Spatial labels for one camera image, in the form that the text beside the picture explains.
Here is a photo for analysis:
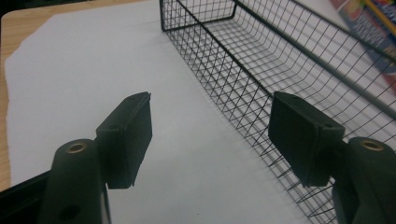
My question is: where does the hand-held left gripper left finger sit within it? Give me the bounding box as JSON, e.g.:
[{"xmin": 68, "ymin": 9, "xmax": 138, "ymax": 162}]
[{"xmin": 37, "ymin": 91, "xmax": 154, "ymax": 224}]

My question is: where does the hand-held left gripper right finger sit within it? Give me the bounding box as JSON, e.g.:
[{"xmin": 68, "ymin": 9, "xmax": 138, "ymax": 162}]
[{"xmin": 267, "ymin": 91, "xmax": 396, "ymax": 224}]

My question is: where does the colourful printed packet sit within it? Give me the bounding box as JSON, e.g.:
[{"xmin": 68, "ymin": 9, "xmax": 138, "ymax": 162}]
[{"xmin": 330, "ymin": 0, "xmax": 396, "ymax": 94}]

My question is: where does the black wire mesh basket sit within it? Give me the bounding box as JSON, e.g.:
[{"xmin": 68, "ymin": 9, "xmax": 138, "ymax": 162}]
[{"xmin": 159, "ymin": 0, "xmax": 396, "ymax": 224}]

